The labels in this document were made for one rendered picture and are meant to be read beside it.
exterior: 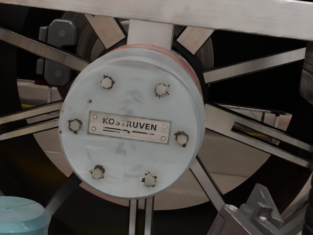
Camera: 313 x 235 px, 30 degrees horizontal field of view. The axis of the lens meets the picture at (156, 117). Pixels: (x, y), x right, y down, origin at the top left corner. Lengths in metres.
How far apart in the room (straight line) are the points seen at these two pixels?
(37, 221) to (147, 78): 0.19
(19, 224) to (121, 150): 0.14
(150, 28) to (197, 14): 0.20
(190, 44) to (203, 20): 0.30
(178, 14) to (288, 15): 0.08
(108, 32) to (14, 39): 0.12
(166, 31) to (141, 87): 0.16
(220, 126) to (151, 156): 0.26
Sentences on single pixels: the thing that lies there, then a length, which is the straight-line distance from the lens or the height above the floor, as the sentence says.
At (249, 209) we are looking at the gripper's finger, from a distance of 0.36.
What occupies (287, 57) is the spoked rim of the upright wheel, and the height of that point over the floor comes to 0.92.
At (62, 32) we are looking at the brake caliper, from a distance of 1.13.
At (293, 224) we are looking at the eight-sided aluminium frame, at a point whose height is 0.72.
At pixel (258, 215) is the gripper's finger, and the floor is 0.86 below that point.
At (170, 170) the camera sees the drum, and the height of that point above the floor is 0.82.
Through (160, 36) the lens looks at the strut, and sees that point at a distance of 0.66.
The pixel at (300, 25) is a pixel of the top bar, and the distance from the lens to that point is 0.47.
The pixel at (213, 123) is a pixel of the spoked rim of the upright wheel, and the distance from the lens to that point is 0.77.
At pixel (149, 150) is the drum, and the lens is 0.52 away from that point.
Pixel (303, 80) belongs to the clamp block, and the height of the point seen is 0.91.
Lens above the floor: 0.96
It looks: 11 degrees down
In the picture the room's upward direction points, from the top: 7 degrees clockwise
